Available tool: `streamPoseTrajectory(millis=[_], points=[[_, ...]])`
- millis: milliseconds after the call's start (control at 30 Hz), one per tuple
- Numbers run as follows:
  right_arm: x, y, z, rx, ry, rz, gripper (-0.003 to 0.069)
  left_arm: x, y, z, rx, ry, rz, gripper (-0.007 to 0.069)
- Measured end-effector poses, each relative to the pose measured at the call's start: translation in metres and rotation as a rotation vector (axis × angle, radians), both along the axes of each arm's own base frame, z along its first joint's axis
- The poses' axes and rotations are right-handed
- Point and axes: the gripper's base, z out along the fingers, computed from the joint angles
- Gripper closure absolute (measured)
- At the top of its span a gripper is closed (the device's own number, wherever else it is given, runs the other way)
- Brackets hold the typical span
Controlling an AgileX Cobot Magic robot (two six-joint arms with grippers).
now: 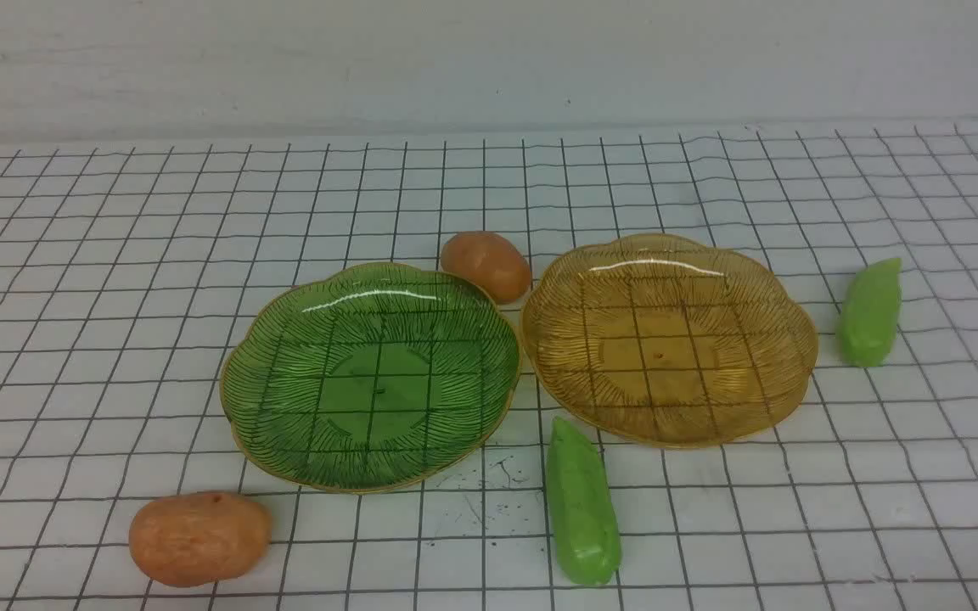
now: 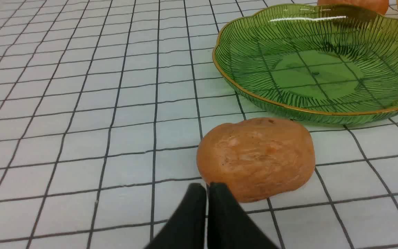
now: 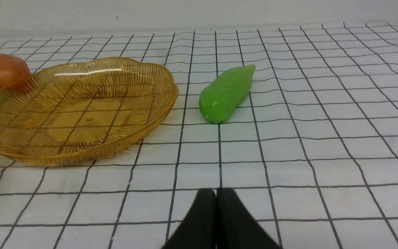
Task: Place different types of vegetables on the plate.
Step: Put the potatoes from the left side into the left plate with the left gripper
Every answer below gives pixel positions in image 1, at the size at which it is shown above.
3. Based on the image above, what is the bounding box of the orange potato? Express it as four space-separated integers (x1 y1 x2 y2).
128 490 273 588
440 231 532 305

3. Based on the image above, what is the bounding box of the green pepper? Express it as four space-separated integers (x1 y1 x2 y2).
546 418 622 586
837 258 902 367

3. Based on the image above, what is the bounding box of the green glass flower plate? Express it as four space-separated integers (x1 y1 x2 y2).
220 262 521 494

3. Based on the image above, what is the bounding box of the amber glass flower plate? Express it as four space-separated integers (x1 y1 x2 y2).
520 233 819 448

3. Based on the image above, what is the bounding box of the white grid table mat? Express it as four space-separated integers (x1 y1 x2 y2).
0 121 978 610

